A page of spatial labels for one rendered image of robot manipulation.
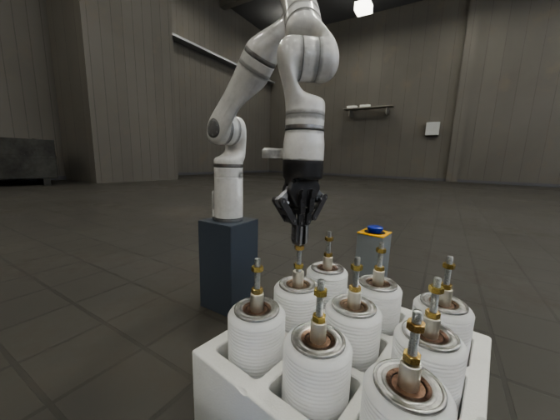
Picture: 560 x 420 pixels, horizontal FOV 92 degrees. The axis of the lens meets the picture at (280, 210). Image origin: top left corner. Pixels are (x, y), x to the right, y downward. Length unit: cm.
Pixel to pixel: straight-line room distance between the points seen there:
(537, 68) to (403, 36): 367
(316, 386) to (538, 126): 1002
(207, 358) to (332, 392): 20
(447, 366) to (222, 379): 31
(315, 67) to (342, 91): 1040
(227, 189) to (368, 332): 56
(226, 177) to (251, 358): 53
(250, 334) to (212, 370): 8
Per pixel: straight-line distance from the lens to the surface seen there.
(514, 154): 1012
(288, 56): 49
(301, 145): 47
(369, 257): 75
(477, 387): 55
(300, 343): 41
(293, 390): 42
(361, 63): 1094
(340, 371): 40
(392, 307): 59
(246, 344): 46
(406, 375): 37
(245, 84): 79
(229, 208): 85
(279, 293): 54
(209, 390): 53
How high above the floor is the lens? 50
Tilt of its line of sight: 10 degrees down
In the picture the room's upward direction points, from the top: 2 degrees clockwise
